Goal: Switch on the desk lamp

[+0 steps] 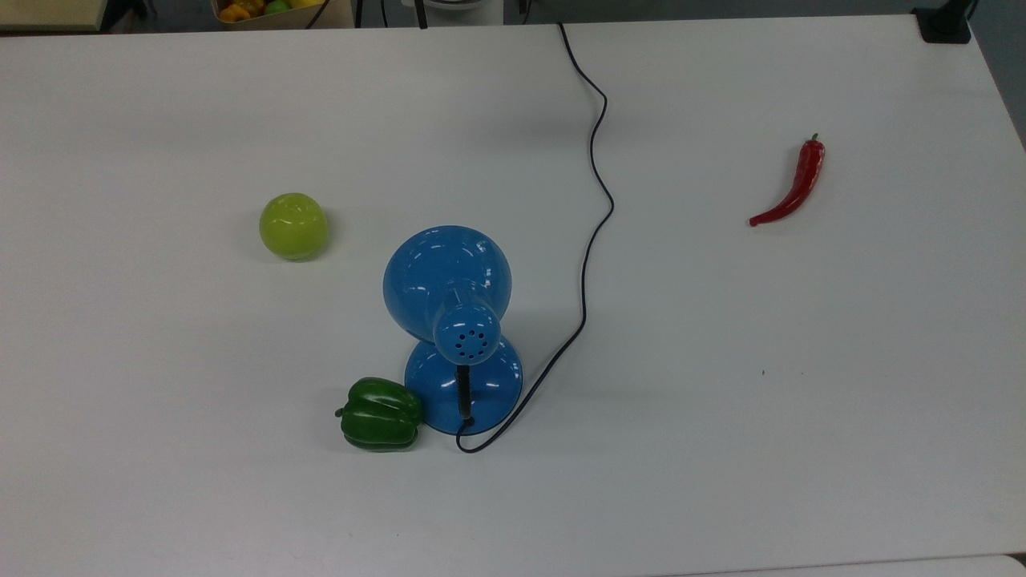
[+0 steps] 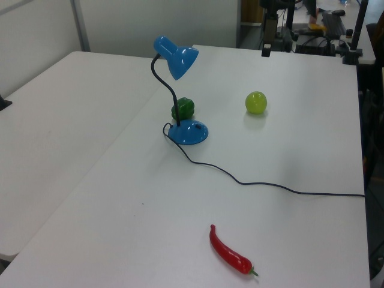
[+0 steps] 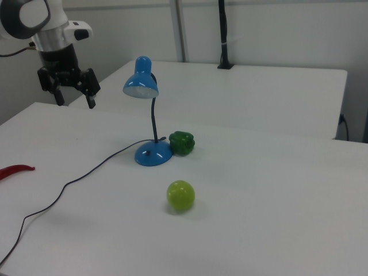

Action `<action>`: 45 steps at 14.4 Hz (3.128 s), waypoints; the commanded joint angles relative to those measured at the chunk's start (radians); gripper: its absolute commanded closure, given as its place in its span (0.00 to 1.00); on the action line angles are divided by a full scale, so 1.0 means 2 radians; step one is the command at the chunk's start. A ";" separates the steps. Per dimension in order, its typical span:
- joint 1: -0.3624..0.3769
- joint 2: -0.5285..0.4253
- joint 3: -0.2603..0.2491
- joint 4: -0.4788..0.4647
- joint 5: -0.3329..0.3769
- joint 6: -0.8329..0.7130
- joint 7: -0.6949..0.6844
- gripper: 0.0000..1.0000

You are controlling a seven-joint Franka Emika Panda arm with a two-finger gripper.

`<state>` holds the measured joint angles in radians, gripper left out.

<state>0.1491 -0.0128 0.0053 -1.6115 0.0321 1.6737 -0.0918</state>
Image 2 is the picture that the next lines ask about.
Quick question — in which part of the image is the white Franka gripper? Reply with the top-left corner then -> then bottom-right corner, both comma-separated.
261,10 -> 278,58

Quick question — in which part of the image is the black electronics box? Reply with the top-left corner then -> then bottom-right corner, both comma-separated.
295,35 -> 337,56

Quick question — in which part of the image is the black keyboard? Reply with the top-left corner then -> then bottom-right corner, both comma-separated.
321,11 -> 346,35

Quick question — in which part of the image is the dark green bell pepper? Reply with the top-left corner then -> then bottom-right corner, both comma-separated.
170,97 -> 196,121

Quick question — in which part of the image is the red chili pepper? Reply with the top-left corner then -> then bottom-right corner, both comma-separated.
209,224 -> 259,277

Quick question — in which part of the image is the black pole with clamp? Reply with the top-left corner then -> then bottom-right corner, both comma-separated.
342,0 -> 368,65

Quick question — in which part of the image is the wooden panel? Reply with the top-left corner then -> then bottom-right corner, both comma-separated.
241,0 -> 262,23

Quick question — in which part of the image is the black lamp power cable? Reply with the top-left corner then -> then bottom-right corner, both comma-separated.
163,122 -> 366,199

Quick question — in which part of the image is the light green apple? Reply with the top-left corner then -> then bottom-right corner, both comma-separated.
245,91 -> 268,115

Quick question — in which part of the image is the blue desk lamp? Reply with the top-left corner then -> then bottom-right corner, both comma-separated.
151,35 -> 209,146

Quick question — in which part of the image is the black table clamp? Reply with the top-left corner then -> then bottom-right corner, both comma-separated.
0,94 -> 13,112

